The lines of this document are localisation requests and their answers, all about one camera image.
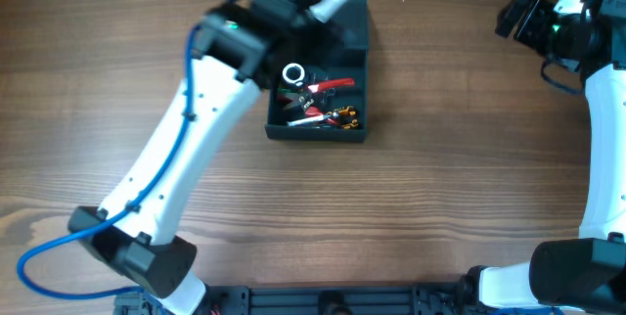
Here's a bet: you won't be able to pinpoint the black white tape measure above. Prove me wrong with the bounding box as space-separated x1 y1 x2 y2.
282 63 306 88

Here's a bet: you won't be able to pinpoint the clear case coloured bits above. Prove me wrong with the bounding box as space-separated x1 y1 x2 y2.
276 88 296 103

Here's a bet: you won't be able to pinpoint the red handled wire strippers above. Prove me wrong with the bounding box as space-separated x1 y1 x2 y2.
282 78 356 117

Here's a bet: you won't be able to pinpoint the small silver wrench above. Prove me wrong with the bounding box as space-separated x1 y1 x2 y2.
287 114 330 127

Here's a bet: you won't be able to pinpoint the orange black pliers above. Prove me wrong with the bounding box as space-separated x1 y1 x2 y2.
326 106 360 130

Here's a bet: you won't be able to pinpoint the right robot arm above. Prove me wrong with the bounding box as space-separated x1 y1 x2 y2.
455 0 625 314

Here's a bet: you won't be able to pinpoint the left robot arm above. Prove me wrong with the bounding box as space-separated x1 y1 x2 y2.
68 0 349 314

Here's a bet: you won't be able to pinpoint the dark green open box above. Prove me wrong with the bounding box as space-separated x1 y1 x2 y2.
265 0 370 143

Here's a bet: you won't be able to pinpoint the left blue cable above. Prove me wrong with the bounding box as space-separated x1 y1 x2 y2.
16 0 246 301

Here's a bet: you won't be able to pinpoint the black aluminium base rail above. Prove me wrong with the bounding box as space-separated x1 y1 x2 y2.
112 283 480 315

